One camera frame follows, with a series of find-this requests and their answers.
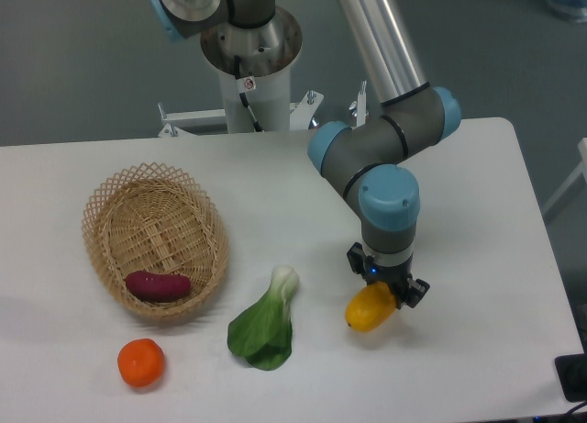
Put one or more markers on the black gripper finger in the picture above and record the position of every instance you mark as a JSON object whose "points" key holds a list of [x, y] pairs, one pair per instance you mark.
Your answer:
{"points": [[357, 261], [411, 292]]}

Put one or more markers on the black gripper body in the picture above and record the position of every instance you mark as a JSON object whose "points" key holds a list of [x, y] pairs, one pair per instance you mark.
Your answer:
{"points": [[395, 277]]}

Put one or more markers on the yellow mango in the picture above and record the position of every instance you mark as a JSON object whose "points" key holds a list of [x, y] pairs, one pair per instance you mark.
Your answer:
{"points": [[370, 307]]}

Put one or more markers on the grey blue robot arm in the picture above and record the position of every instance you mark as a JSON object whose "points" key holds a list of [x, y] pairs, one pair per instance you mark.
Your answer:
{"points": [[361, 162]]}

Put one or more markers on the green bok choy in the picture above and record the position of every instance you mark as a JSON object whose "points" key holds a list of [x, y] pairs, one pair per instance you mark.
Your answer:
{"points": [[262, 334]]}

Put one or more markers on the black device at table edge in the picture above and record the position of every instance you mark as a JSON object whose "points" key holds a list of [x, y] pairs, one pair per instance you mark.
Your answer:
{"points": [[571, 370]]}

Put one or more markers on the purple sweet potato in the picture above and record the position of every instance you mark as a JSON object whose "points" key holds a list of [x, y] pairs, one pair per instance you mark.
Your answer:
{"points": [[160, 288]]}

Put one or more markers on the woven wicker basket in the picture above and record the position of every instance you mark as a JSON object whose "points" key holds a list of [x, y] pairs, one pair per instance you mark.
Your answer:
{"points": [[155, 218]]}

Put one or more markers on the orange tangerine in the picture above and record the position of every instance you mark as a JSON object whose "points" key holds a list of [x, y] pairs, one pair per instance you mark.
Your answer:
{"points": [[141, 363]]}

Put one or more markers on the white frame at right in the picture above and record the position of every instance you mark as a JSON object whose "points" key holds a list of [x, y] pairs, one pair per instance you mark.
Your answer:
{"points": [[569, 188]]}

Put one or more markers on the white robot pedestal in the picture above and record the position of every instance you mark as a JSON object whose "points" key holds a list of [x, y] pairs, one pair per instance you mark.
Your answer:
{"points": [[253, 66]]}

